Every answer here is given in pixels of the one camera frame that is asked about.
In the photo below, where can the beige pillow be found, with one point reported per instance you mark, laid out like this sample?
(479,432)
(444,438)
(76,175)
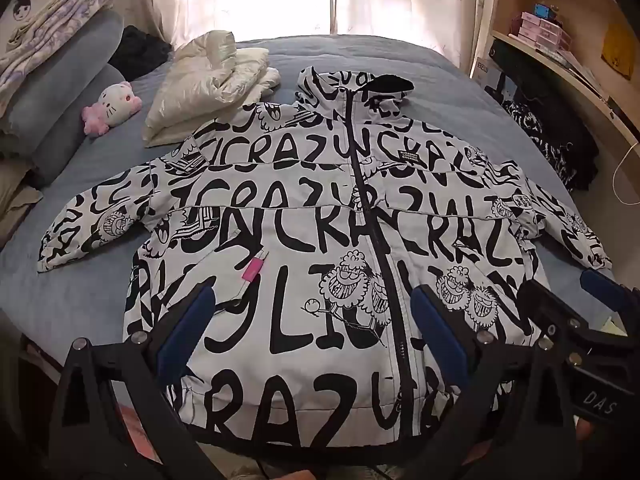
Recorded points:
(12,195)

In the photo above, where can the folded floral blanket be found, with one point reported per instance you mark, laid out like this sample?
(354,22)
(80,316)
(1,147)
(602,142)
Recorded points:
(55,30)

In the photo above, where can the black and white printed jacket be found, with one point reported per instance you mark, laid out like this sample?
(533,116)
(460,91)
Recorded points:
(300,240)

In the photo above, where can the white cartoon face pillow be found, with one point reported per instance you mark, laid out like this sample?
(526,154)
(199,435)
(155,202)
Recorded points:
(25,5)

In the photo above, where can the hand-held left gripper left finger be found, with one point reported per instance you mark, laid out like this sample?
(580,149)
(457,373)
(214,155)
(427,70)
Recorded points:
(187,325)

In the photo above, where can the small blue box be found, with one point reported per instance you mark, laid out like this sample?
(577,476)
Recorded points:
(542,11)

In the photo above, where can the cream puffer jacket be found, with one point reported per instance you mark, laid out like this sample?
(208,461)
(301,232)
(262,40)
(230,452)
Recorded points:
(200,85)

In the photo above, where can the grey-blue pillow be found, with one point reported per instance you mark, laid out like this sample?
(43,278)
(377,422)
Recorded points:
(70,130)
(75,55)

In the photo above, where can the stack of pink boxes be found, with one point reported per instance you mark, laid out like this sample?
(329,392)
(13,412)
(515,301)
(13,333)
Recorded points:
(540,32)

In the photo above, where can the pink and white cat plush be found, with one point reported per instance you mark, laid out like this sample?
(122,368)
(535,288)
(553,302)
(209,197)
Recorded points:
(115,102)

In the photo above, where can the black patterned hanging clothing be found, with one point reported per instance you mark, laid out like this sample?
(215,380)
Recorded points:
(545,130)

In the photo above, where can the blue-grey bed blanket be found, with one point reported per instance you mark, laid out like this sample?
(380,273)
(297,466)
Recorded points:
(90,200)

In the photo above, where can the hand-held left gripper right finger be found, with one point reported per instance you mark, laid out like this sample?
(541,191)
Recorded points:
(440,330)

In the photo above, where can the white box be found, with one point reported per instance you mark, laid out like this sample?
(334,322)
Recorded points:
(484,74)

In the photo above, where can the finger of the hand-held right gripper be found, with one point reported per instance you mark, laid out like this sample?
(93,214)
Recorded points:
(545,302)
(607,285)

